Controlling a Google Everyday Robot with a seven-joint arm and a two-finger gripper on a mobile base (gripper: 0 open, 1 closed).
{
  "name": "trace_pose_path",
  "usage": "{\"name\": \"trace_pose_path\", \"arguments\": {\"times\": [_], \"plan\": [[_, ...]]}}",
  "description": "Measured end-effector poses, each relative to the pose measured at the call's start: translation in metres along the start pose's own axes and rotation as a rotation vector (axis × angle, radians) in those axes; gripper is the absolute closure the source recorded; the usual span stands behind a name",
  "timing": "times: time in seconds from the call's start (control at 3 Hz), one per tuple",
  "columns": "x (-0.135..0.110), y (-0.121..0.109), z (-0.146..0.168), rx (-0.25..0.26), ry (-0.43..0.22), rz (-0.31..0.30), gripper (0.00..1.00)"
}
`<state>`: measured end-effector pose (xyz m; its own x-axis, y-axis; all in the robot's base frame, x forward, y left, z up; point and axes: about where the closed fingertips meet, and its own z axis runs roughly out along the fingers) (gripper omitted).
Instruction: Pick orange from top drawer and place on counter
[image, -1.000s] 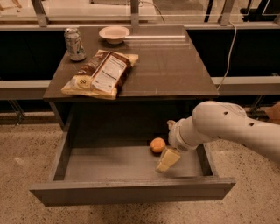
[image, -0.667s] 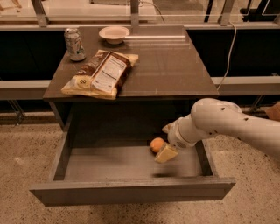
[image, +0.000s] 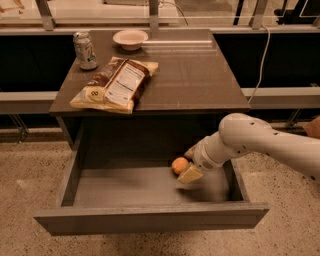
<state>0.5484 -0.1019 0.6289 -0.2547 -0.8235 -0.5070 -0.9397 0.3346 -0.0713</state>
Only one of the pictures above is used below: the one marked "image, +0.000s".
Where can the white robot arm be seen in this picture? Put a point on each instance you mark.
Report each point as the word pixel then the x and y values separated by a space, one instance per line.
pixel 237 135

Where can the yellow brown chip bag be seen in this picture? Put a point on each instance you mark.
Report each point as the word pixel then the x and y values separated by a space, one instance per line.
pixel 117 87

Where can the white bowl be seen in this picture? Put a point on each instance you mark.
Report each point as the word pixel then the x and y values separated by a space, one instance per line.
pixel 130 40

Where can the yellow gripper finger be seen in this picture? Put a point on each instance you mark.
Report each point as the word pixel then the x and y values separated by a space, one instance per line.
pixel 190 152
pixel 190 173

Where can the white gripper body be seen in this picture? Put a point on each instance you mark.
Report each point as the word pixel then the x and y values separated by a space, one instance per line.
pixel 204 157

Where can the green white soda can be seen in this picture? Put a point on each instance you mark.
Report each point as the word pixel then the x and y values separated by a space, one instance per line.
pixel 84 51

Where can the open grey drawer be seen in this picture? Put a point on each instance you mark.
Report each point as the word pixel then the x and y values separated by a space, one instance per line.
pixel 101 194

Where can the orange fruit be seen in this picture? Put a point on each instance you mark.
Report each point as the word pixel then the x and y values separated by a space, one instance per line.
pixel 179 164

